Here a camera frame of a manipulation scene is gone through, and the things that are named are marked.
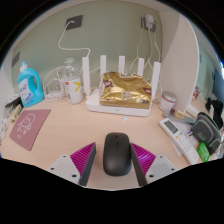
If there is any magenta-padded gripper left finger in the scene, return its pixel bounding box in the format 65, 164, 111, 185
46, 142, 97, 187

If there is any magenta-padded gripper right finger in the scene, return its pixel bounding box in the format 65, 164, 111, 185
129, 142, 178, 187

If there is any black computer mouse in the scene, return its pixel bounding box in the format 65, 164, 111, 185
102, 131, 133, 177

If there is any pink printed mouse pad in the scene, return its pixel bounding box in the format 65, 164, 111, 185
9, 108, 52, 152

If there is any white remote control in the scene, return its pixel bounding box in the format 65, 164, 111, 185
158, 117, 200, 166

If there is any green packet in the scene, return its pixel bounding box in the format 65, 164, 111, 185
196, 141, 211, 163

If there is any white router with antennas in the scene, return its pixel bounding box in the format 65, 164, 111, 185
81, 54, 162, 118

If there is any small white jar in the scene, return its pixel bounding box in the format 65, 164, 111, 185
158, 90, 178, 112

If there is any grey green-trimmed pouch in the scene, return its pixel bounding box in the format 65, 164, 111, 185
190, 111, 222, 156

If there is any white power strip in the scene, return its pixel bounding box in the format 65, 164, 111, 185
44, 89, 68, 101

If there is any clear plastic bottle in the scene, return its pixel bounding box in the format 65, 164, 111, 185
63, 57, 84, 105

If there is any gold foil bag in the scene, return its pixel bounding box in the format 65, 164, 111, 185
99, 71, 153, 110

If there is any small yellow box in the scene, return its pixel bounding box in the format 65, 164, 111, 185
8, 103, 24, 124

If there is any black bag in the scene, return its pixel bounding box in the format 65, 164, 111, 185
204, 97, 224, 129

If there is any blue detergent bottle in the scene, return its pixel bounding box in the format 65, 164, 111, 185
16, 60, 46, 108

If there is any coiled white cable bundle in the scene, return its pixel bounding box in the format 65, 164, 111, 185
42, 64, 73, 99

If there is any thin white charger cable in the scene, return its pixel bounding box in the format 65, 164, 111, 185
131, 29, 163, 73

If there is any blank grey wall plate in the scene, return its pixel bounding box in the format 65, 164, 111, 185
11, 51, 21, 68

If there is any white wall socket cable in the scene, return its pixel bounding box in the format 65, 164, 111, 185
57, 20, 92, 68

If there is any white wall charger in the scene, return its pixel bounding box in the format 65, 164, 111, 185
140, 13, 158, 33

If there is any grey wall socket plate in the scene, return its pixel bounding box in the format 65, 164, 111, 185
65, 14, 84, 31

